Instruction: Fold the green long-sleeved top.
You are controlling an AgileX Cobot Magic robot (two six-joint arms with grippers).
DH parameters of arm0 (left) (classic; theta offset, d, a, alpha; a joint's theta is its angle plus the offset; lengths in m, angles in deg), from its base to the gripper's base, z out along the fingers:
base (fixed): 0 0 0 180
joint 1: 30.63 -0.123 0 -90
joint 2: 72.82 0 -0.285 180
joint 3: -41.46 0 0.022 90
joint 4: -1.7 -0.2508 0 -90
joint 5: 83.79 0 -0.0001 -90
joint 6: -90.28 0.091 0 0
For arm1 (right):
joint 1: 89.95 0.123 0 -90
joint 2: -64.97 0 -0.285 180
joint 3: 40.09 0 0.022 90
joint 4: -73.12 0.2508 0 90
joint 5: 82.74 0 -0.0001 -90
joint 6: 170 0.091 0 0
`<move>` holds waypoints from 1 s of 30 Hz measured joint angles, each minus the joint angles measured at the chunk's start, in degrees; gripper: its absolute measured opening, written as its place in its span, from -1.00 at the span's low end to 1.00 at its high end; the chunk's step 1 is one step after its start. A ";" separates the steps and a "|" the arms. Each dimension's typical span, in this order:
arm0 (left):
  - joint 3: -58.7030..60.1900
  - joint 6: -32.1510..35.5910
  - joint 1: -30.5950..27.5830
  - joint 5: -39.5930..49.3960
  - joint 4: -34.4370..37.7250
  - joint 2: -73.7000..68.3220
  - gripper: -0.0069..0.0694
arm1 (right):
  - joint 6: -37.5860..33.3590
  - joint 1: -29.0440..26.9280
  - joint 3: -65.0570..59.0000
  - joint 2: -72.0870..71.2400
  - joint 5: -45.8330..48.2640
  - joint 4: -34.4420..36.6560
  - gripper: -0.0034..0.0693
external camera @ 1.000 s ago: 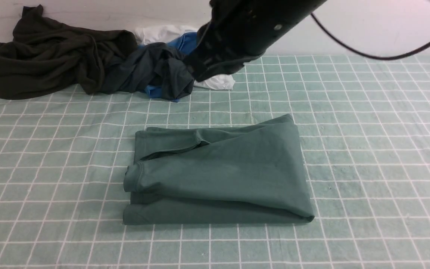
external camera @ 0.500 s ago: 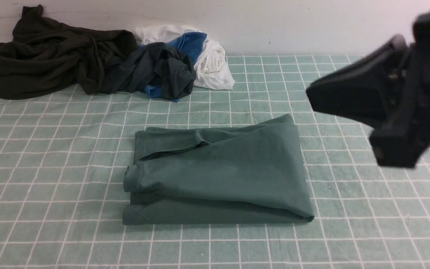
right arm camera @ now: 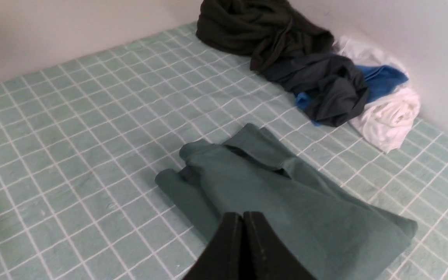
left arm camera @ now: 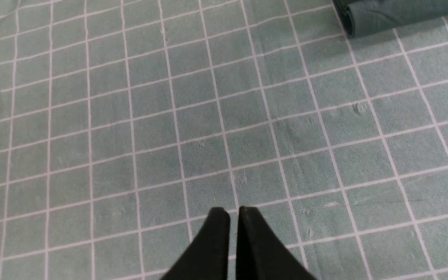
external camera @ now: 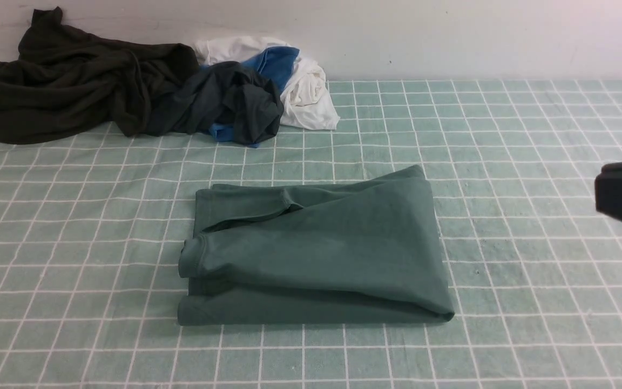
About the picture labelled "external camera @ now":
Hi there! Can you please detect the green long-sleeve top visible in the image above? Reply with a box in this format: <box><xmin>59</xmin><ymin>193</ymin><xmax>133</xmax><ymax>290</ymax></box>
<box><xmin>176</xmin><ymin>165</ymin><xmax>456</xmax><ymax>326</ymax></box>

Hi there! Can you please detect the blue crumpled garment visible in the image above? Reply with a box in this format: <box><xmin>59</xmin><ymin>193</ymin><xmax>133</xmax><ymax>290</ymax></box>
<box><xmin>205</xmin><ymin>46</ymin><xmax>299</xmax><ymax>147</ymax></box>

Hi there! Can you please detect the white crumpled garment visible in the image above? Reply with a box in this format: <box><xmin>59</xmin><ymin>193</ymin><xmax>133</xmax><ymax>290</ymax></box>
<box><xmin>193</xmin><ymin>36</ymin><xmax>339</xmax><ymax>131</ymax></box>

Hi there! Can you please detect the green checkered tablecloth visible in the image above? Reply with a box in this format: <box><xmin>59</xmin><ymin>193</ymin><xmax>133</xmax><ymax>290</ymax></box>
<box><xmin>0</xmin><ymin>79</ymin><xmax>622</xmax><ymax>388</ymax></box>

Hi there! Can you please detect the dark teal crumpled garment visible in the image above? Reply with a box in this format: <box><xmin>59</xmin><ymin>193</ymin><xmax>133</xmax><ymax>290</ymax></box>
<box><xmin>144</xmin><ymin>62</ymin><xmax>284</xmax><ymax>146</ymax></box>

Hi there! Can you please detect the dark olive crumpled garment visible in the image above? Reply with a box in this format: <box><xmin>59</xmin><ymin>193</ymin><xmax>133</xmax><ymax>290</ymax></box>
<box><xmin>0</xmin><ymin>8</ymin><xmax>199</xmax><ymax>145</ymax></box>

